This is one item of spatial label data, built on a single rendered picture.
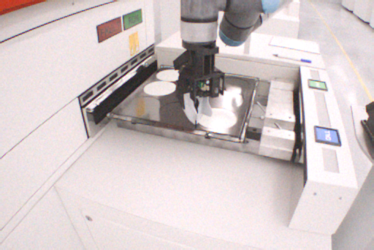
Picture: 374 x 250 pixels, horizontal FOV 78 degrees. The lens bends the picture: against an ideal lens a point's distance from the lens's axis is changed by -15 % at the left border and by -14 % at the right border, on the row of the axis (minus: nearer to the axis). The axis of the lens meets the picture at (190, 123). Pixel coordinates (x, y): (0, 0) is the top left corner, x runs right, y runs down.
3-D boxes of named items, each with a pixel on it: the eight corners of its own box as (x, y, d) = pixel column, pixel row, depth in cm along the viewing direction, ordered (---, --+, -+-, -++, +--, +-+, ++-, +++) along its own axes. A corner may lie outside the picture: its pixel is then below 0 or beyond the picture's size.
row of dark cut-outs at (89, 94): (79, 105, 65) (77, 97, 64) (153, 50, 100) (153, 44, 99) (82, 106, 65) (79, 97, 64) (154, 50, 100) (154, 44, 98)
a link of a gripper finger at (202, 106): (204, 133, 63) (205, 98, 58) (193, 120, 68) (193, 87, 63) (215, 129, 64) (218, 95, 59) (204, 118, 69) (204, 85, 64)
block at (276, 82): (269, 87, 89) (271, 79, 87) (270, 83, 92) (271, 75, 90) (293, 91, 87) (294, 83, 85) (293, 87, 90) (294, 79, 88)
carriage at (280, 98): (258, 155, 64) (259, 145, 63) (269, 91, 93) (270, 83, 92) (290, 161, 62) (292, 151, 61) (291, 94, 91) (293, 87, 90)
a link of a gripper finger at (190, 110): (192, 137, 62) (192, 101, 57) (181, 123, 66) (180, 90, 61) (204, 133, 63) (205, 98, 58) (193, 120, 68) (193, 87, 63)
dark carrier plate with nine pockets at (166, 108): (111, 114, 72) (110, 112, 72) (161, 68, 99) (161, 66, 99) (238, 138, 63) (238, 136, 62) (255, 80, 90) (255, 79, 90)
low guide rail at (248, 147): (117, 127, 80) (115, 118, 78) (120, 123, 81) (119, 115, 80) (289, 161, 67) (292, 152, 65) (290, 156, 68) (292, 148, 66)
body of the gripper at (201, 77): (193, 105, 55) (193, 49, 49) (176, 88, 62) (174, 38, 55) (224, 98, 58) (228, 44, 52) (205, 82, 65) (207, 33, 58)
